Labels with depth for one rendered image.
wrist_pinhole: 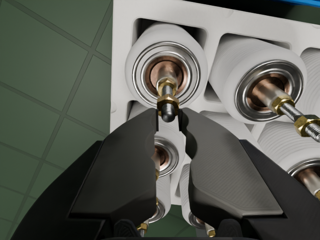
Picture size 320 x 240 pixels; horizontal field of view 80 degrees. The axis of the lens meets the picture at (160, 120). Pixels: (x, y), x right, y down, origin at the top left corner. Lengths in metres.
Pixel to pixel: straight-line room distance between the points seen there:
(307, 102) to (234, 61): 0.12
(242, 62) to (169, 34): 0.09
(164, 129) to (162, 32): 0.12
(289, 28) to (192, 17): 0.13
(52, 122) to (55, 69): 0.16
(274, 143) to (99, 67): 0.40
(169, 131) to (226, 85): 0.09
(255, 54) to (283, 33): 0.09
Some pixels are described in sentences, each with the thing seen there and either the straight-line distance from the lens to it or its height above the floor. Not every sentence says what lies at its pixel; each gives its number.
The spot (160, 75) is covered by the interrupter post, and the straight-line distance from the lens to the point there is 0.20.
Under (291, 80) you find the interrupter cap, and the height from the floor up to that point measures 0.25.
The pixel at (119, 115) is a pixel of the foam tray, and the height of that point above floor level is 0.18.
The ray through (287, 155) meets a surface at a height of 0.24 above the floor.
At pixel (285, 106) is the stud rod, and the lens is 0.22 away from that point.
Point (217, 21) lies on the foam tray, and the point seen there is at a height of 0.18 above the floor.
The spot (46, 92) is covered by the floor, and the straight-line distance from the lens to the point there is 0.58.
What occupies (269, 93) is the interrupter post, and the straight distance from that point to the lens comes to 0.23.
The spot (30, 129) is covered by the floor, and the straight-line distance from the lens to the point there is 0.67.
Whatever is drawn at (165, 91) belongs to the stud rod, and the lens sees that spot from 0.17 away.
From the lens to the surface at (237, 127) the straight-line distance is 0.31.
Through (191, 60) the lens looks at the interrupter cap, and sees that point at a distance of 0.21.
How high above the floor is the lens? 0.46
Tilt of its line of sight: 60 degrees down
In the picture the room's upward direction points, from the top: 179 degrees counter-clockwise
